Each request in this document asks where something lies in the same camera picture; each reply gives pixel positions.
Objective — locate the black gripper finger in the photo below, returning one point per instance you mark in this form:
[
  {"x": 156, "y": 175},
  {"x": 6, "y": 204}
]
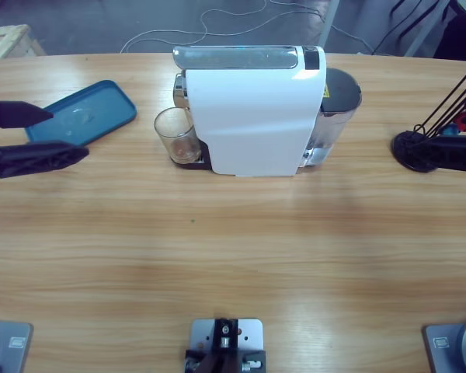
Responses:
[
  {"x": 35, "y": 159},
  {"x": 11, "y": 114},
  {"x": 458, "y": 153}
]

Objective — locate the black capsule holder stand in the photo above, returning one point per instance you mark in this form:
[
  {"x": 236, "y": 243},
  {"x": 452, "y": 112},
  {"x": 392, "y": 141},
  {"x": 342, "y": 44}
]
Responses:
[{"x": 405, "y": 147}]

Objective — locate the silver coffee machine lever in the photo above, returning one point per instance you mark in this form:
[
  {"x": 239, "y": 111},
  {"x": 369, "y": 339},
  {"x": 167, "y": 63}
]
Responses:
[{"x": 233, "y": 56}]

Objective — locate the arm grey base plate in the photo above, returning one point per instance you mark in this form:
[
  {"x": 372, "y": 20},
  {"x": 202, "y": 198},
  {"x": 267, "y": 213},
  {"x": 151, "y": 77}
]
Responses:
[
  {"x": 450, "y": 346},
  {"x": 7, "y": 346}
]

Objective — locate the clear drinking glass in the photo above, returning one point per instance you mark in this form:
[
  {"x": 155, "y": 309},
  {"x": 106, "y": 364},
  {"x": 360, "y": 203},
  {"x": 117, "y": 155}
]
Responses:
[{"x": 176, "y": 134}]

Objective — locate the white capsule coffee machine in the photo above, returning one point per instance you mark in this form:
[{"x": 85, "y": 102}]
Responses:
[{"x": 252, "y": 116}]

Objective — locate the center metal mount plate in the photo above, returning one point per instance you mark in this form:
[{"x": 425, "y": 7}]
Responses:
[{"x": 202, "y": 334}]

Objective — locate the silver grille drip tray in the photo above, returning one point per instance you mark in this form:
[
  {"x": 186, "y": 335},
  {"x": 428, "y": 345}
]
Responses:
[{"x": 204, "y": 155}]

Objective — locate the clear water tank black lid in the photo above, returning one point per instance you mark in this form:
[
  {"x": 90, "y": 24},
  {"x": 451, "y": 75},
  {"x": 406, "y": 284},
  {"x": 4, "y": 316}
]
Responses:
[{"x": 341, "y": 93}]

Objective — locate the blue coffee capsule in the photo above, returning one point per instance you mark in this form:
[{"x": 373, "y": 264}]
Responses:
[{"x": 452, "y": 131}]

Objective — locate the teal plastic tray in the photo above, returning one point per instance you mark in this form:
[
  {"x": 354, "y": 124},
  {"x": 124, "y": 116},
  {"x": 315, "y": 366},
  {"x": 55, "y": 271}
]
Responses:
[{"x": 97, "y": 112}]

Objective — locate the wooden crate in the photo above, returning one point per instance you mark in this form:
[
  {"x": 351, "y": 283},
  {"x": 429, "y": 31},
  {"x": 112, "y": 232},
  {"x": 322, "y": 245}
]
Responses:
[{"x": 7, "y": 42}]

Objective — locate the black chair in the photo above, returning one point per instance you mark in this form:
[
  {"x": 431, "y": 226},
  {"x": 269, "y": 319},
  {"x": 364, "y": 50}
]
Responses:
[{"x": 462, "y": 39}]

